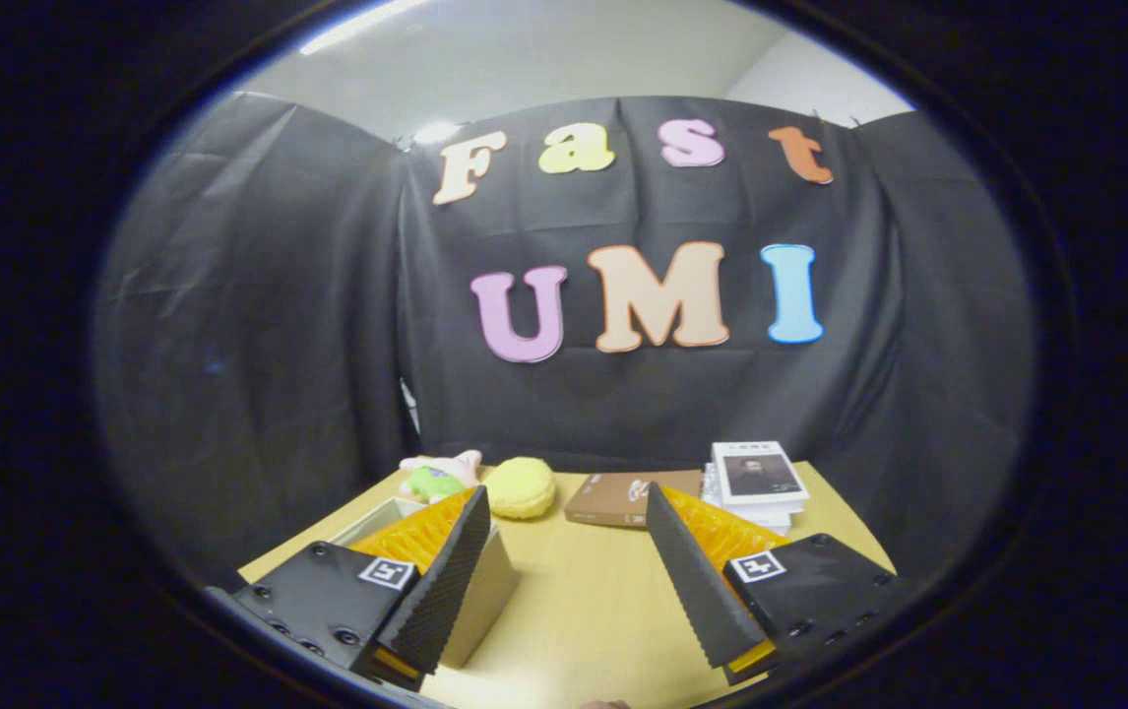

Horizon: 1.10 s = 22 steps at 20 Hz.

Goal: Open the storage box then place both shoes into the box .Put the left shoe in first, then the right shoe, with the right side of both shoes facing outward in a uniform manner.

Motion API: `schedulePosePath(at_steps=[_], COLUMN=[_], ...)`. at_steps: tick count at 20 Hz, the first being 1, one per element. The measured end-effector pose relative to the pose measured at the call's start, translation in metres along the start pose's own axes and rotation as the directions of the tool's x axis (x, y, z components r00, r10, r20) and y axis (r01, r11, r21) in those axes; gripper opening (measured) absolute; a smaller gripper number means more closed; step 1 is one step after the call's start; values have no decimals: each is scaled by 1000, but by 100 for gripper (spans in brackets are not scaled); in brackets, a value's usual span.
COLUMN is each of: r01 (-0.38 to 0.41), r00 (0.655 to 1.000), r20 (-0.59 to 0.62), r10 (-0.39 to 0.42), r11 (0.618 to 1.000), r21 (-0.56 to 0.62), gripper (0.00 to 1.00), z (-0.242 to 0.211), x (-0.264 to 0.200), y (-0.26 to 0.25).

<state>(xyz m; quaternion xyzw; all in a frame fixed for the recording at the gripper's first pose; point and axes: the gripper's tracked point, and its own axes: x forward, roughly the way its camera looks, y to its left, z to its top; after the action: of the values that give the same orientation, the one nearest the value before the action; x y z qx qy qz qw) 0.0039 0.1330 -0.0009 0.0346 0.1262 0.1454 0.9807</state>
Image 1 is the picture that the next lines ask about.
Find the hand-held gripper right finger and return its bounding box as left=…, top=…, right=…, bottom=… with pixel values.
left=645, top=481, right=906, bottom=687

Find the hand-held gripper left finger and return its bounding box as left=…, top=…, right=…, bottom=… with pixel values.
left=229, top=484, right=494, bottom=690

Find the brown cardboard storage box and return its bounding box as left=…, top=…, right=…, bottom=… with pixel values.
left=328, top=495, right=524, bottom=672

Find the pink and green plush toy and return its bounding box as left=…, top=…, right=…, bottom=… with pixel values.
left=399, top=450, right=484, bottom=504

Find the plain white book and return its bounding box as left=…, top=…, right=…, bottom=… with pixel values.
left=702, top=463, right=807, bottom=535

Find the brown book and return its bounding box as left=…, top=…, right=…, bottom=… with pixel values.
left=564, top=469, right=706, bottom=531

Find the yellow plush toy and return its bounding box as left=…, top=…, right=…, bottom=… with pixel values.
left=483, top=456, right=559, bottom=522

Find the ceiling light panel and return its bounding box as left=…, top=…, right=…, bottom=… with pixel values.
left=298, top=0, right=433, bottom=57

